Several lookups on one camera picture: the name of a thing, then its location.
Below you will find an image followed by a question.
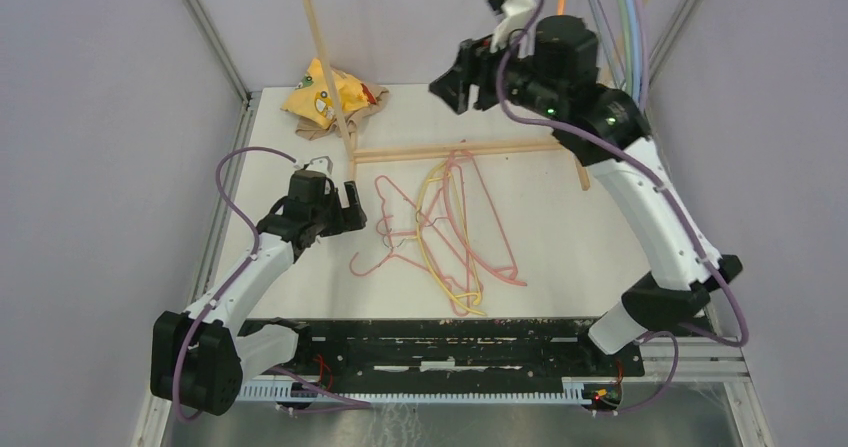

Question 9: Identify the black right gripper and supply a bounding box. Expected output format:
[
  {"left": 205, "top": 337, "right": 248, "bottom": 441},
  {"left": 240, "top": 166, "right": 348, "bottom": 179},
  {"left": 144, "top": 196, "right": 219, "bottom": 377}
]
[{"left": 429, "top": 22, "right": 565, "bottom": 121}]

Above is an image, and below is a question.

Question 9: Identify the blue hanger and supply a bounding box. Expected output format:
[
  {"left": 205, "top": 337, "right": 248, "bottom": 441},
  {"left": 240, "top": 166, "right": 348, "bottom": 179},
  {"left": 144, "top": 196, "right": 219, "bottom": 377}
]
[{"left": 588, "top": 0, "right": 650, "bottom": 111}]

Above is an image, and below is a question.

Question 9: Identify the green hanger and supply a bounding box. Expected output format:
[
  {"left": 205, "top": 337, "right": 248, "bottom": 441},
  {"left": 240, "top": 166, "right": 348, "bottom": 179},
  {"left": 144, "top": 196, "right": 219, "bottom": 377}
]
[{"left": 588, "top": 0, "right": 633, "bottom": 96}]

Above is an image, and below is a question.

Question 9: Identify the purple hanger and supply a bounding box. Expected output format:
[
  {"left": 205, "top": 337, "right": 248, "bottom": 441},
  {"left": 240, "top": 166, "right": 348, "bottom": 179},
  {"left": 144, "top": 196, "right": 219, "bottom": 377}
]
[{"left": 624, "top": 0, "right": 650, "bottom": 111}]

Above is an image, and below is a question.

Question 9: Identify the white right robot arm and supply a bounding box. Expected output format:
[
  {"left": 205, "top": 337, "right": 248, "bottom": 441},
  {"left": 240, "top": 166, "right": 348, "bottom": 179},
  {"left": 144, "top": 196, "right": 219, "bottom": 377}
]
[{"left": 428, "top": 15, "right": 742, "bottom": 375}]

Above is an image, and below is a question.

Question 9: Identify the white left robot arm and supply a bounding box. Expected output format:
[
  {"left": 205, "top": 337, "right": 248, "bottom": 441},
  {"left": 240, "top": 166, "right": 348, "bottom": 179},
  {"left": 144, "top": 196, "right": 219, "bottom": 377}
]
[{"left": 149, "top": 167, "right": 367, "bottom": 416}]

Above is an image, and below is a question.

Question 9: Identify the yellow hanger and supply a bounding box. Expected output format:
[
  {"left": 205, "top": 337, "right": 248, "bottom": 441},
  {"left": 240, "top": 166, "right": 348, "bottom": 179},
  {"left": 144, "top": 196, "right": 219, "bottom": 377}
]
[{"left": 414, "top": 161, "right": 486, "bottom": 317}]

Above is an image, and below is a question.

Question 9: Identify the beige cloth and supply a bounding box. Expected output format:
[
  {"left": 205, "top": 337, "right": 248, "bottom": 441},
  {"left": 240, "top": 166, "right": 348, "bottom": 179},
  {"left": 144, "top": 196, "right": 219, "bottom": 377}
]
[{"left": 294, "top": 83, "right": 391, "bottom": 143}]

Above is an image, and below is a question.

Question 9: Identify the yellow printed cloth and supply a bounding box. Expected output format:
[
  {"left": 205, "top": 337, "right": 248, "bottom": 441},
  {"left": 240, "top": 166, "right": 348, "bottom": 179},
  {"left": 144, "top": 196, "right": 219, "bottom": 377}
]
[{"left": 281, "top": 58, "right": 385, "bottom": 130}]

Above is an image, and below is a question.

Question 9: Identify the thin pink wire hanger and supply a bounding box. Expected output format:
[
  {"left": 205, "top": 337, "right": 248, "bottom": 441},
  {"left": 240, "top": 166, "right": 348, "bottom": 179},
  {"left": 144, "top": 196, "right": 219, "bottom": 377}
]
[
  {"left": 348, "top": 174, "right": 453, "bottom": 280},
  {"left": 376, "top": 213, "right": 435, "bottom": 254}
]

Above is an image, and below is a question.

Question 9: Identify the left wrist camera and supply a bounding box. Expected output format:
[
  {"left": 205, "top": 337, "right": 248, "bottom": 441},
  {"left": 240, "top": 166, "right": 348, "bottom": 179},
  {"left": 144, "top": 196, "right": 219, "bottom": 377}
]
[{"left": 300, "top": 156, "right": 333, "bottom": 178}]

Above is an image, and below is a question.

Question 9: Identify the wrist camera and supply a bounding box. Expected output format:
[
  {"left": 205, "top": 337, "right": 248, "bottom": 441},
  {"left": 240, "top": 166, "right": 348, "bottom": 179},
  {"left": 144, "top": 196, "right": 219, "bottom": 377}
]
[
  {"left": 486, "top": 0, "right": 539, "bottom": 53},
  {"left": 300, "top": 156, "right": 333, "bottom": 178}
]

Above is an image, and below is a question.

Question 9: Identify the wooden hanger rack frame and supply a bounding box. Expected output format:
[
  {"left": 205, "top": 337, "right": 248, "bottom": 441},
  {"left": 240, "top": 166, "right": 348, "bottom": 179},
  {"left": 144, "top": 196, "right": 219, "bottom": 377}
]
[{"left": 292, "top": 0, "right": 665, "bottom": 192}]

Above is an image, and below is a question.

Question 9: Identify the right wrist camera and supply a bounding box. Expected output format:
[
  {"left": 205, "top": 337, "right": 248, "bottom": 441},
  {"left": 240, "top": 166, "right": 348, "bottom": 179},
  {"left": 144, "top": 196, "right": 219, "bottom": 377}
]
[{"left": 486, "top": 0, "right": 539, "bottom": 53}]

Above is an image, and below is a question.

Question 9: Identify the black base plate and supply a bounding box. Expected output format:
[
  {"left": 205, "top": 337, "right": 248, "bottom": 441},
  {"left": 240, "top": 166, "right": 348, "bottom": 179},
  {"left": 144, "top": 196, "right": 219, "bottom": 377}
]
[{"left": 271, "top": 318, "right": 645, "bottom": 395}]

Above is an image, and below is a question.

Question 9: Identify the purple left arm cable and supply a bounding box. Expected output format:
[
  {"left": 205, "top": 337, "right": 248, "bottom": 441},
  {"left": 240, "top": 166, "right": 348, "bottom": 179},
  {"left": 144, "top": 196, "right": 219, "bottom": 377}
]
[{"left": 172, "top": 147, "right": 372, "bottom": 424}]

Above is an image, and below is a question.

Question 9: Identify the white cable duct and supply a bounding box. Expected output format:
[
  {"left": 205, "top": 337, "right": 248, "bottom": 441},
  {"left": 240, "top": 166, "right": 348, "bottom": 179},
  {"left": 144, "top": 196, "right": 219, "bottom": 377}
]
[{"left": 236, "top": 376, "right": 591, "bottom": 406}]

